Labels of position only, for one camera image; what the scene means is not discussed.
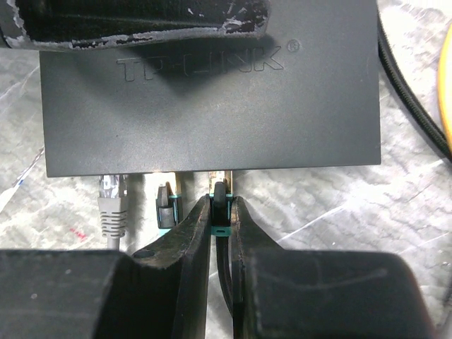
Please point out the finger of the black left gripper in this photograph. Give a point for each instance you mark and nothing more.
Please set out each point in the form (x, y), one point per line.
(104, 24)

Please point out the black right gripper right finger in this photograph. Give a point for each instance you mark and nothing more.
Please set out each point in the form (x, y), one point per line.
(282, 293)

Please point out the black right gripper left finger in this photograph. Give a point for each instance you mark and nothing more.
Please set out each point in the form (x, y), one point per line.
(158, 292)

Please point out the black network switch box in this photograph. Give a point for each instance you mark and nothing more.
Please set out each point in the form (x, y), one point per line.
(304, 95)

